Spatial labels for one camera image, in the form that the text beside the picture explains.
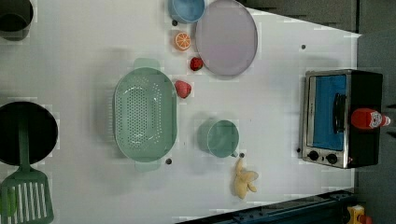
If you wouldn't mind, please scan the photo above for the red ketchup bottle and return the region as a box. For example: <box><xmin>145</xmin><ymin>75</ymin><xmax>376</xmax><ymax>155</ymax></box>
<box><xmin>351</xmin><ymin>108</ymin><xmax>391</xmax><ymax>130</ymax></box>

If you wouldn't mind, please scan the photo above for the black toaster oven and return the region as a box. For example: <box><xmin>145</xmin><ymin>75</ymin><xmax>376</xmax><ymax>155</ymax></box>
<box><xmin>301</xmin><ymin>69</ymin><xmax>383</xmax><ymax>169</ymax></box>

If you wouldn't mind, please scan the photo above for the large pink strawberry toy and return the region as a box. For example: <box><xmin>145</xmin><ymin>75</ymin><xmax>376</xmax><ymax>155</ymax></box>
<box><xmin>175</xmin><ymin>80</ymin><xmax>191</xmax><ymax>99</ymax></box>

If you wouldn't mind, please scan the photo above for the small red strawberry toy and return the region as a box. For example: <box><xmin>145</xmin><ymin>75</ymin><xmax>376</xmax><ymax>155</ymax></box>
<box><xmin>190</xmin><ymin>57</ymin><xmax>204</xmax><ymax>71</ymax></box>

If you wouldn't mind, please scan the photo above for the green plastic colander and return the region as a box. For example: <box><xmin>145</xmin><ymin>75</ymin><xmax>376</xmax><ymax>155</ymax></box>
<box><xmin>113</xmin><ymin>58</ymin><xmax>177</xmax><ymax>172</ymax></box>

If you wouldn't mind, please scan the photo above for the orange slice toy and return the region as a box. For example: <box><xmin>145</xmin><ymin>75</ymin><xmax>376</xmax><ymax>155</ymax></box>
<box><xmin>174</xmin><ymin>32</ymin><xmax>191</xmax><ymax>51</ymax></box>

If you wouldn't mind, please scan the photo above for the purple round plate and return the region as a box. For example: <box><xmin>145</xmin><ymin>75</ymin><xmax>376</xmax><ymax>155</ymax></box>
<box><xmin>195</xmin><ymin>0</ymin><xmax>258</xmax><ymax>76</ymax></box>

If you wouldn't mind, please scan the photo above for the blue plastic cup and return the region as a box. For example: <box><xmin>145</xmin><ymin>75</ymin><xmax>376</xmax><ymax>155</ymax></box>
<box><xmin>168</xmin><ymin>0</ymin><xmax>205</xmax><ymax>23</ymax></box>

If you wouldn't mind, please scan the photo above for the black round pan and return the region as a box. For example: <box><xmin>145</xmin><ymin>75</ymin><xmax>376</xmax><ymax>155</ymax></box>
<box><xmin>0</xmin><ymin>102</ymin><xmax>59</xmax><ymax>165</ymax></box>

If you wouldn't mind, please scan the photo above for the green slotted spatula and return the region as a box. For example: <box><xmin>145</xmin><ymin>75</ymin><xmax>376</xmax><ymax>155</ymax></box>
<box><xmin>1</xmin><ymin>116</ymin><xmax>54</xmax><ymax>224</ymax></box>

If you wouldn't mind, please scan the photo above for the dark pot at edge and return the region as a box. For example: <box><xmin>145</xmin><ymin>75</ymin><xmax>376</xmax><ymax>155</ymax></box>
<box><xmin>0</xmin><ymin>0</ymin><xmax>34</xmax><ymax>41</ymax></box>

